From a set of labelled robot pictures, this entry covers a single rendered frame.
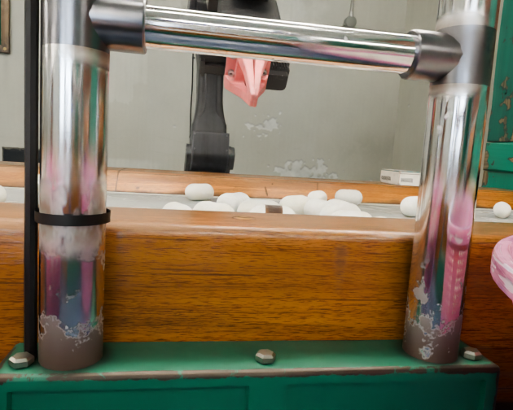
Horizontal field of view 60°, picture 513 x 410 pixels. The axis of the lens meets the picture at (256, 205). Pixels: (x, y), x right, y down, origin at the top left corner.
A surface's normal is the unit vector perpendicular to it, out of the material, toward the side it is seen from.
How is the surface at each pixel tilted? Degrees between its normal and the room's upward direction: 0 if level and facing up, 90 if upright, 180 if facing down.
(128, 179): 45
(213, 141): 80
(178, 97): 90
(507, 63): 90
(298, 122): 90
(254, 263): 90
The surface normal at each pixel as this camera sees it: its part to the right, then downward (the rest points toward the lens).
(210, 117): 0.23, -0.05
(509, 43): -0.98, -0.04
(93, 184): 0.81, 0.11
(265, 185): 0.16, -0.62
